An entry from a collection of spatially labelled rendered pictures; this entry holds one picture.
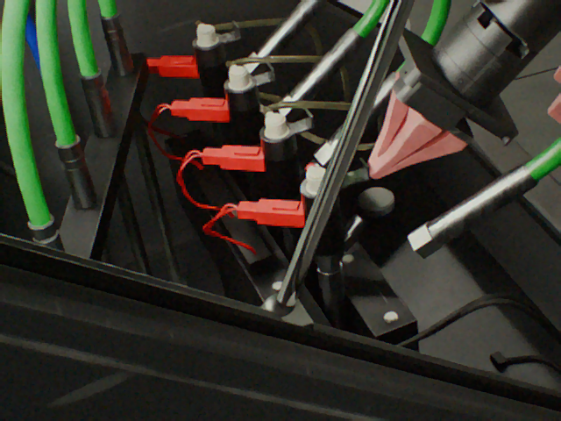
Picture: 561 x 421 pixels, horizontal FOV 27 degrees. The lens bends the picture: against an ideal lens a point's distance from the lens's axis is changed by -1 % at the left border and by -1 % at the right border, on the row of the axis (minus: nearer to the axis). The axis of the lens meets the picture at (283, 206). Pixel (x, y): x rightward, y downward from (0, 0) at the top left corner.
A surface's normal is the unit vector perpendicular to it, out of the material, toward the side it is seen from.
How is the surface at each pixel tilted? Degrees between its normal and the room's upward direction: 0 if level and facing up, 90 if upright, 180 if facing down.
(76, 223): 0
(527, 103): 0
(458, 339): 0
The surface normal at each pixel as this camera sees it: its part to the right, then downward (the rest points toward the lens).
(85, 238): -0.12, -0.76
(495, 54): -0.17, 0.43
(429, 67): 0.61, -0.66
